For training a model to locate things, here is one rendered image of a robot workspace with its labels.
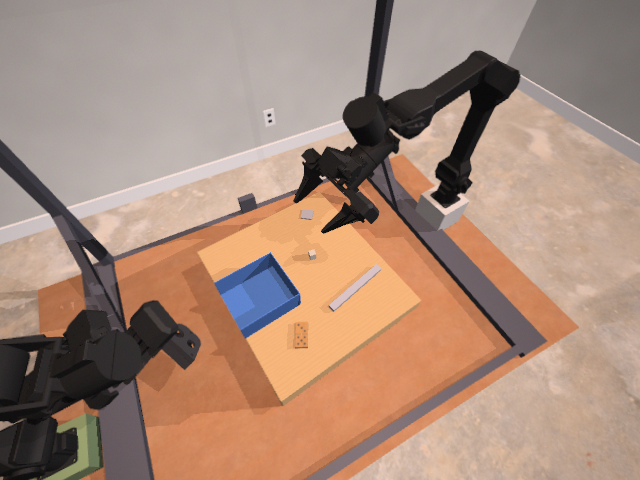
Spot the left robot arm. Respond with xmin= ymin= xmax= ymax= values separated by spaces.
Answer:
xmin=317 ymin=50 xmax=520 ymax=208

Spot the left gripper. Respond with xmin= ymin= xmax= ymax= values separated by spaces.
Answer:
xmin=293 ymin=145 xmax=379 ymax=234

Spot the orange domino tile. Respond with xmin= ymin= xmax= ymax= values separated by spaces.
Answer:
xmin=295 ymin=322 xmax=308 ymax=349

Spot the light grey flat bar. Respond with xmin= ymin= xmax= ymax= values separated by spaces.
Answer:
xmin=329 ymin=264 xmax=382 ymax=312

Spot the blue open-top tray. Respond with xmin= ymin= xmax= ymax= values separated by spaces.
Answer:
xmin=219 ymin=257 xmax=301 ymax=339

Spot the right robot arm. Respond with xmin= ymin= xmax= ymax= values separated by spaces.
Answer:
xmin=0 ymin=310 xmax=141 ymax=480

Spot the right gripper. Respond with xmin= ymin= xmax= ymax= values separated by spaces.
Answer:
xmin=83 ymin=300 xmax=178 ymax=410

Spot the light orange flat board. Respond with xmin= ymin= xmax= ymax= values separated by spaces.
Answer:
xmin=197 ymin=192 xmax=416 ymax=402

